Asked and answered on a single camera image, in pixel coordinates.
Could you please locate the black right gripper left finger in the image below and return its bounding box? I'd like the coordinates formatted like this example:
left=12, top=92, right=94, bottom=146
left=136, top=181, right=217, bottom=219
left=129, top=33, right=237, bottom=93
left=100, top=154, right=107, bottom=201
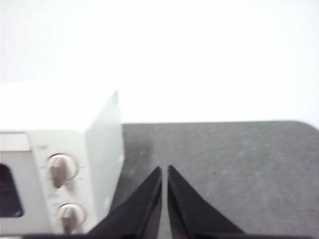
left=86, top=166, right=162, bottom=237

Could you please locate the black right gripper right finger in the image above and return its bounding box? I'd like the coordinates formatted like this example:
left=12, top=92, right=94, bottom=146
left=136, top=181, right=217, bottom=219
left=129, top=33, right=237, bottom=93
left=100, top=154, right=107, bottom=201
left=166, top=164, right=245, bottom=237

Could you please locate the white glass oven door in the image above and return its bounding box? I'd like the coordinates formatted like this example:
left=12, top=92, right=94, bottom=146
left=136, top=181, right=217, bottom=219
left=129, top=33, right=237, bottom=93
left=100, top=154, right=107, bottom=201
left=0, top=131, right=53, bottom=237

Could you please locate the beige oven knob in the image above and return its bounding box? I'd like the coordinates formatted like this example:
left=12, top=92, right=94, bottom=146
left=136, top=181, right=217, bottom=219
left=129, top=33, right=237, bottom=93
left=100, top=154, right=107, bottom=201
left=46, top=153, right=79, bottom=189
left=57, top=202, right=87, bottom=235

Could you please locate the white toaster oven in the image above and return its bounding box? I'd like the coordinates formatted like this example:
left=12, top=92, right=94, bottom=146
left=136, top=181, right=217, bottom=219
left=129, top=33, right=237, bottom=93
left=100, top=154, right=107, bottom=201
left=0, top=83, right=125, bottom=237

